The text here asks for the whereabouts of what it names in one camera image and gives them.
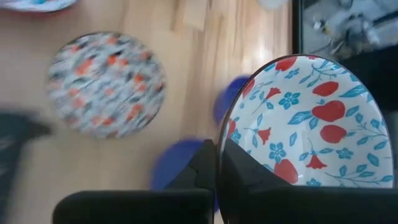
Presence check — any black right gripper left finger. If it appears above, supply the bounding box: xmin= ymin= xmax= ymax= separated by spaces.
xmin=52 ymin=139 xmax=216 ymax=224

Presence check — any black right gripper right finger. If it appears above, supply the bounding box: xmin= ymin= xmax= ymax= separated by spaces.
xmin=217 ymin=138 xmax=398 ymax=224

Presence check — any small blue bowl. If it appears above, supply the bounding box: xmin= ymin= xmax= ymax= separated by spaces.
xmin=150 ymin=138 xmax=206 ymax=191
xmin=213 ymin=74 xmax=251 ymax=127

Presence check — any red blue floral bowl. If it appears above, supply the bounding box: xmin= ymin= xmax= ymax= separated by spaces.
xmin=217 ymin=54 xmax=395 ymax=189
xmin=0 ymin=0 xmax=78 ymax=15

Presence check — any orange grey patterned bowl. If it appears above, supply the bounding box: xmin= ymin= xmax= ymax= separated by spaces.
xmin=46 ymin=30 xmax=167 ymax=140

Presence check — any black perforated metal rack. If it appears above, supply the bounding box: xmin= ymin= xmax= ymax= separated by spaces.
xmin=0 ymin=108 xmax=52 ymax=224

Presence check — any black aluminium table frame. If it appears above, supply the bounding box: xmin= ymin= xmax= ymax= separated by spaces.
xmin=291 ymin=0 xmax=304 ymax=55

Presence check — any white yellow cable bundle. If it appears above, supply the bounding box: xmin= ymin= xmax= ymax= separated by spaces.
xmin=312 ymin=11 xmax=385 ymax=60

